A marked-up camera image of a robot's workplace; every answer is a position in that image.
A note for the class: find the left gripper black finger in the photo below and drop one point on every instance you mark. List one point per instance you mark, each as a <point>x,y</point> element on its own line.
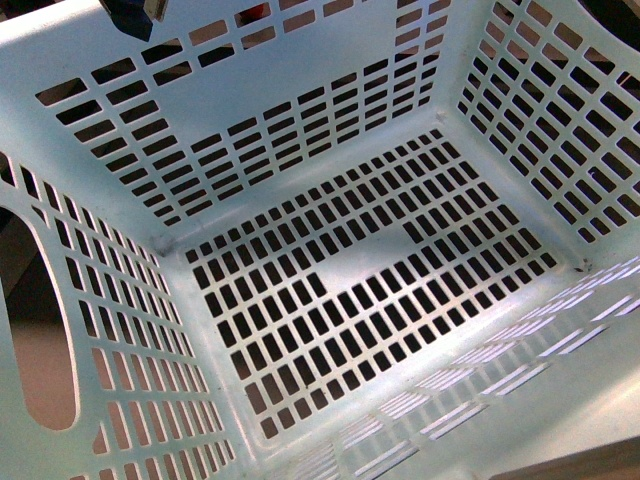
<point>135,17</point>

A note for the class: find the light green plastic basket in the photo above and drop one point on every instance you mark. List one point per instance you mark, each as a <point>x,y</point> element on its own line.
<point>321,240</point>

